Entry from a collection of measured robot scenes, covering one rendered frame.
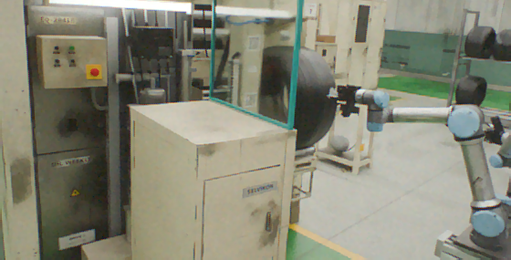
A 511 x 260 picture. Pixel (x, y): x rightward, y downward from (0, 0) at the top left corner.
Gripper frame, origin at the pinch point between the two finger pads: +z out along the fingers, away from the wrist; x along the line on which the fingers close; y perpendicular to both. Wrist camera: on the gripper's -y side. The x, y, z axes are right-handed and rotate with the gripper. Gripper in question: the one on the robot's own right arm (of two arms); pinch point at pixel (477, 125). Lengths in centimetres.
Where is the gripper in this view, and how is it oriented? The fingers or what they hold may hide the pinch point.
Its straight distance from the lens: 296.3
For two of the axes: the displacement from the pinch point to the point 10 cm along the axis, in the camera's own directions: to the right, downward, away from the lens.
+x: 9.3, -1.6, 3.2
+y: 0.6, 9.6, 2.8
